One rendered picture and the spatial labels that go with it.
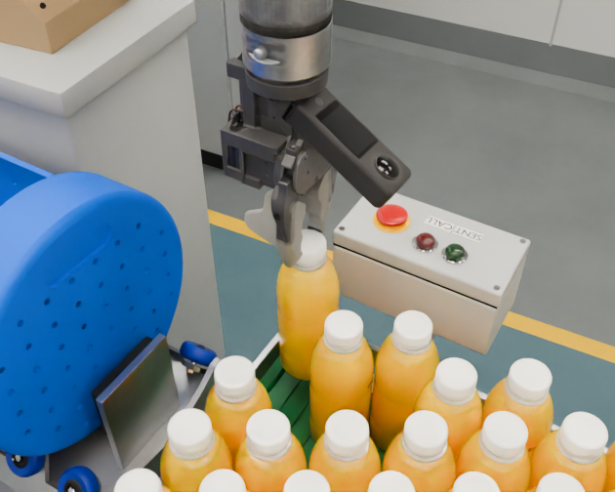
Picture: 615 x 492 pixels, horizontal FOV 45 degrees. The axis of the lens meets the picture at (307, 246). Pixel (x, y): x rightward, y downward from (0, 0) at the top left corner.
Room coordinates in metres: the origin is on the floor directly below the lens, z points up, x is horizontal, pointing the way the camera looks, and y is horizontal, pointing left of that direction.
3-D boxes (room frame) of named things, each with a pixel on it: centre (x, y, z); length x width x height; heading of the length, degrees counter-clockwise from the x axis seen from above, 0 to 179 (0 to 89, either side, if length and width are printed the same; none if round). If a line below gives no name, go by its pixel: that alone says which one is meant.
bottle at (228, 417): (0.43, 0.07, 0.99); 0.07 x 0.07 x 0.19
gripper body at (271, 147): (0.57, 0.02, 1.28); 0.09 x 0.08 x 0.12; 59
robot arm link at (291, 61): (0.56, 0.02, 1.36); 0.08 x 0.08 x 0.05
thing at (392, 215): (0.64, -0.10, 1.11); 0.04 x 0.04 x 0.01
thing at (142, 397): (0.47, 0.19, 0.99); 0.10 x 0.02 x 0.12; 149
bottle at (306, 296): (0.56, 0.00, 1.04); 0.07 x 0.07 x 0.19
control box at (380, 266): (0.62, -0.14, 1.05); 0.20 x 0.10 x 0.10; 59
